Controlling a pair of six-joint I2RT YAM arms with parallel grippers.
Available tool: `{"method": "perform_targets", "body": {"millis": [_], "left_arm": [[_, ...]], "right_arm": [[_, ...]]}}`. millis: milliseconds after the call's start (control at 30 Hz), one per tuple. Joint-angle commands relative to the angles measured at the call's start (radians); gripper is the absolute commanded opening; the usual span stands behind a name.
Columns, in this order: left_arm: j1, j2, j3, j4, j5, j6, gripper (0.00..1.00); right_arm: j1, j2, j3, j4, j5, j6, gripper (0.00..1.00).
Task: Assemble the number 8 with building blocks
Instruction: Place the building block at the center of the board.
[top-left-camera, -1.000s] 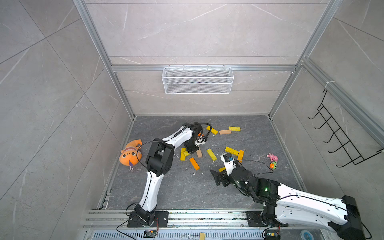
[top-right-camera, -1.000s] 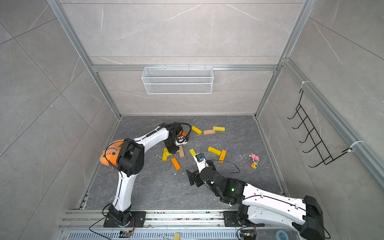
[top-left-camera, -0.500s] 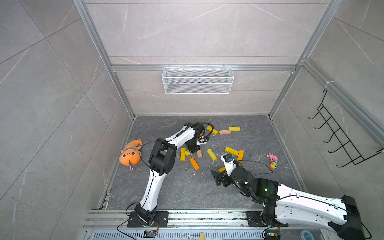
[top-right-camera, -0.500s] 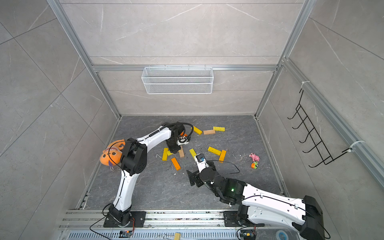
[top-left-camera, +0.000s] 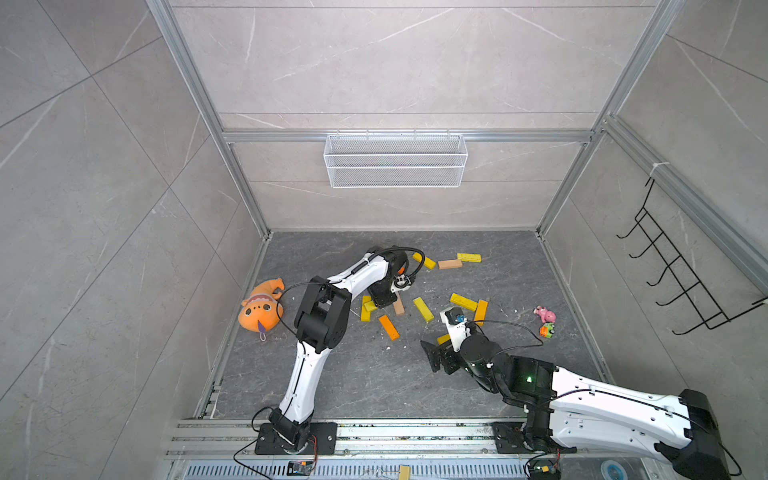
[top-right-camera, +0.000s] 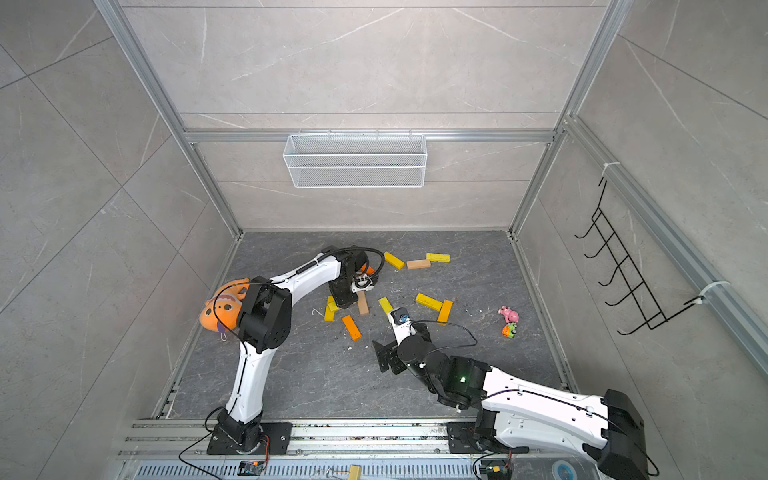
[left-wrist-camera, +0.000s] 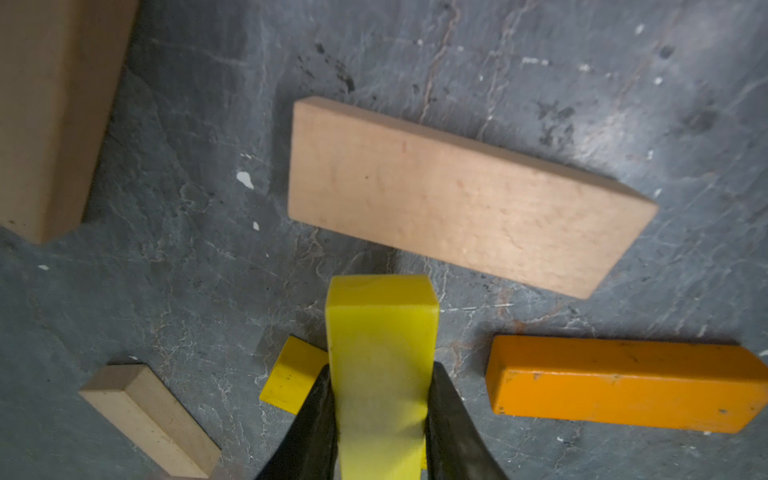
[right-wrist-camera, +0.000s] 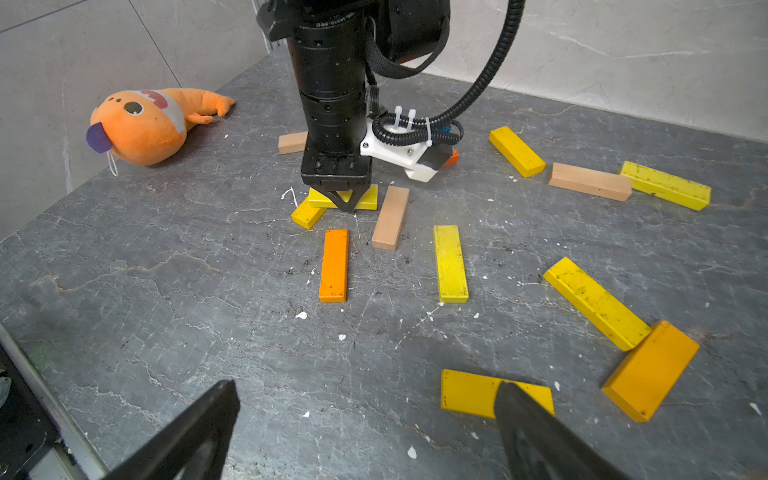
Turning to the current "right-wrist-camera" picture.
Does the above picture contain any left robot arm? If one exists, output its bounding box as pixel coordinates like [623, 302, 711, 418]
[257, 1, 525, 212]

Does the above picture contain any orange block lower centre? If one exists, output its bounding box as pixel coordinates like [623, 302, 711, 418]
[318, 229, 349, 303]

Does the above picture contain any yellow-green block top right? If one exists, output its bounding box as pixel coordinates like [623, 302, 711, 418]
[619, 161, 712, 211]

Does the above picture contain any orange block upper centre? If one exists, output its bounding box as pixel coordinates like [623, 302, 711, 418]
[443, 148, 459, 167]

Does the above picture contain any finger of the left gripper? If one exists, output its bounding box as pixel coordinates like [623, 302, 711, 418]
[311, 188, 345, 209]
[341, 185, 371, 213]

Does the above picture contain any yellow-green block centre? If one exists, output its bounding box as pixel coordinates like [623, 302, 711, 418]
[434, 225, 469, 303]

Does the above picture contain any orange block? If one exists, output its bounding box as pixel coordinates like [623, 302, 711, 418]
[318, 229, 349, 303]
[443, 148, 459, 167]

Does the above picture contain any yellow block bottom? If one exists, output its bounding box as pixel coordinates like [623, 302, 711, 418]
[441, 369, 555, 419]

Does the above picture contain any orange plush toy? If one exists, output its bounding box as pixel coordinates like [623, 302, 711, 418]
[86, 88, 235, 175]

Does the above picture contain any yellow block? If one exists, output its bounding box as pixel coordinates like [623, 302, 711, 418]
[291, 199, 326, 230]
[543, 257, 651, 351]
[307, 184, 378, 210]
[441, 369, 555, 419]
[489, 126, 546, 178]

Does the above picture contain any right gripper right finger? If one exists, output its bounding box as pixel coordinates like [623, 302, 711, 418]
[494, 383, 628, 479]

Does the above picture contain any orange-yellow block right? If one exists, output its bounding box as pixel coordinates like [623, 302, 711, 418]
[601, 320, 700, 422]

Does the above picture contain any yellow block top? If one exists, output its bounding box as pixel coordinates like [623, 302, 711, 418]
[489, 126, 546, 178]

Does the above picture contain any tan block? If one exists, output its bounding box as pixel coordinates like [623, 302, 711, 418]
[372, 185, 410, 251]
[278, 131, 308, 155]
[548, 163, 632, 201]

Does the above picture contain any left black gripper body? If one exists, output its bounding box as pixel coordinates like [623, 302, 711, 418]
[288, 12, 372, 192]

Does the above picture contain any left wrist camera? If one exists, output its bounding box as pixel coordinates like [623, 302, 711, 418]
[360, 119, 453, 183]

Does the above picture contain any aluminium rail frame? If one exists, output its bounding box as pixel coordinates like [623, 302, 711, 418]
[1, 327, 108, 479]

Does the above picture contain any yellow-green block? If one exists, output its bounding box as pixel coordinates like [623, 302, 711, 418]
[619, 161, 712, 211]
[434, 225, 469, 303]

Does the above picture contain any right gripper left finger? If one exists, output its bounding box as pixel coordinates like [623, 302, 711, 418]
[106, 380, 240, 479]

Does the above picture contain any tan block top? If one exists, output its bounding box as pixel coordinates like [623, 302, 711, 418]
[548, 163, 632, 201]

